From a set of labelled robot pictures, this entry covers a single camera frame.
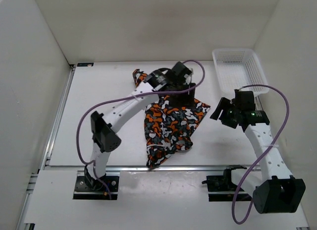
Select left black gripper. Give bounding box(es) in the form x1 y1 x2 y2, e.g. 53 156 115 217
167 81 195 110

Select orange camouflage shorts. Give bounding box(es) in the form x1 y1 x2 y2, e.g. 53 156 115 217
132 68 211 169

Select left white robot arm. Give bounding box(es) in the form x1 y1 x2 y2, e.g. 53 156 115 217
84 61 195 191

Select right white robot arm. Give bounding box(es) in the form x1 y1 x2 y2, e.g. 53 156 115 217
211 90 306 214

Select white perforated plastic basket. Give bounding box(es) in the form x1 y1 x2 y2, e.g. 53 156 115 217
212 48 269 99

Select black label sticker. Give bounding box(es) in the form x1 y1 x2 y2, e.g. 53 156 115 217
77 62 94 67

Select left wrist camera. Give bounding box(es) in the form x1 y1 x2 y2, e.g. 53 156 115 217
185 67 194 84

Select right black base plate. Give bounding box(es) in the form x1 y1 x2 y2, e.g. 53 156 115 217
202 165 247 202

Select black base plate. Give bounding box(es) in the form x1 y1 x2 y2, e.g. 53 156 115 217
202 165 247 202
73 173 119 201

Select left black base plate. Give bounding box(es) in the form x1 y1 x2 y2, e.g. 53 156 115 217
73 173 119 201

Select aluminium rail left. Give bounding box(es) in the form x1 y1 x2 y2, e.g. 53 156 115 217
15 64 76 230

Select aluminium rail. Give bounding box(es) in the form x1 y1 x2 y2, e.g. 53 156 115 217
15 64 76 230
42 165 263 172

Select aluminium rail front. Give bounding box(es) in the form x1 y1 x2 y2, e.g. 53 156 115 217
42 165 263 172

